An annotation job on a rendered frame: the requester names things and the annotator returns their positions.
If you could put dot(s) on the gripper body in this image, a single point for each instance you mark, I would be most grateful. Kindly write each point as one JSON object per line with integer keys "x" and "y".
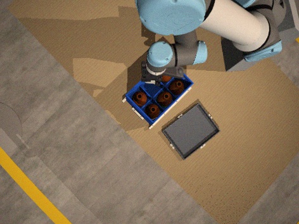
{"x": 146, "y": 76}

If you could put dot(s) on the blue divided crate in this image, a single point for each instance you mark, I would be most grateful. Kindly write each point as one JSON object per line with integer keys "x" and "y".
{"x": 152, "y": 92}

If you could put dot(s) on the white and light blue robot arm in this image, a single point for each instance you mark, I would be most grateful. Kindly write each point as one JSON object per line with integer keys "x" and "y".
{"x": 251, "y": 25}

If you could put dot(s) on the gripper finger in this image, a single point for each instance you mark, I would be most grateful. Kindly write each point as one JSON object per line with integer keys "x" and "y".
{"x": 155, "y": 83}

